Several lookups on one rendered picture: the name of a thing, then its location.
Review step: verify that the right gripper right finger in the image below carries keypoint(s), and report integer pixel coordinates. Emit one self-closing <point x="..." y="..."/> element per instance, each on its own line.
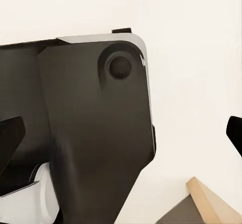
<point x="234" y="132"/>

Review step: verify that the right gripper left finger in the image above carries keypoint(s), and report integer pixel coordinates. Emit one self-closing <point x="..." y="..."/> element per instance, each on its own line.
<point x="12" y="131"/>

